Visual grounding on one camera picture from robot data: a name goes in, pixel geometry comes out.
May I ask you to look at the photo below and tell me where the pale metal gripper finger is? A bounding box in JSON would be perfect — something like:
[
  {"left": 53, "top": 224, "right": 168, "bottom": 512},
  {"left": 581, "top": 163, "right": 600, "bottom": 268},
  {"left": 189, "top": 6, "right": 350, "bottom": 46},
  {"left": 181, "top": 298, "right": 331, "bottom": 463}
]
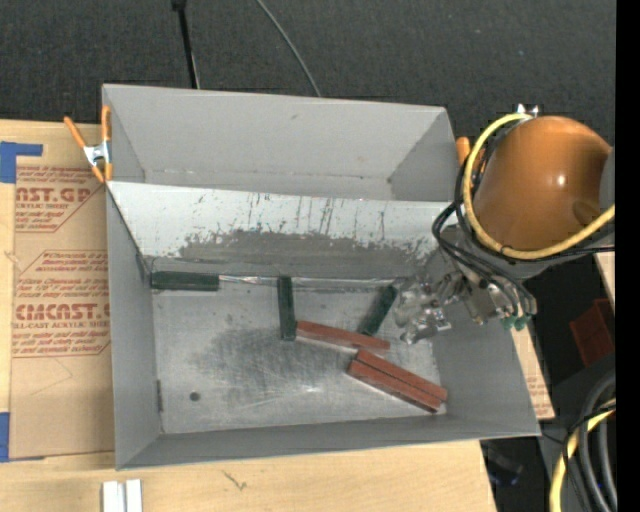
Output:
[
  {"left": 396, "top": 289, "right": 442, "bottom": 318},
  {"left": 399, "top": 308, "right": 453, "bottom": 346}
]

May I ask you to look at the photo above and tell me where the grey metal bin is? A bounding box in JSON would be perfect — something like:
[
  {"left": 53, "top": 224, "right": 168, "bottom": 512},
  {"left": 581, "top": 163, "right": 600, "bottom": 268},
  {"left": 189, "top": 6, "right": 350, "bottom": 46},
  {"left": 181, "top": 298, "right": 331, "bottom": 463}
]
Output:
[{"left": 101, "top": 83, "right": 543, "bottom": 472}]

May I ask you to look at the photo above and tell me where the red-brown flat block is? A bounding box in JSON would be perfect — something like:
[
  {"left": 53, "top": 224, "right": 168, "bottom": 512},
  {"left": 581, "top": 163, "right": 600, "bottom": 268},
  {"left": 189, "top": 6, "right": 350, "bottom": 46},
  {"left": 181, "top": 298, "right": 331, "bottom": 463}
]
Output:
[
  {"left": 346, "top": 359, "right": 445, "bottom": 415},
  {"left": 295, "top": 319, "right": 392, "bottom": 352},
  {"left": 355, "top": 348, "right": 449, "bottom": 402}
]

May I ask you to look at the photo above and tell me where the brown cardboard board red print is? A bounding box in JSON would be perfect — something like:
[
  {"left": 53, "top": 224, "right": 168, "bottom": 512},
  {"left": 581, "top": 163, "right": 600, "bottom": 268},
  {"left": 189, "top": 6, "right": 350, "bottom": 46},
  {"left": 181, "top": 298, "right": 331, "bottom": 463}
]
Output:
[{"left": 0, "top": 118, "right": 557, "bottom": 463}]

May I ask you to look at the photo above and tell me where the dark green flat block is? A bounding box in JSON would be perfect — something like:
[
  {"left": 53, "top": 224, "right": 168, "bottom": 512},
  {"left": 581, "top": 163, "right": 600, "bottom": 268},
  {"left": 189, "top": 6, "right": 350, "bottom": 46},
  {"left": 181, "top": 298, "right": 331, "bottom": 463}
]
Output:
[
  {"left": 276, "top": 275, "right": 298, "bottom": 343},
  {"left": 149, "top": 270, "right": 221, "bottom": 293},
  {"left": 356, "top": 284, "right": 400, "bottom": 338}
]

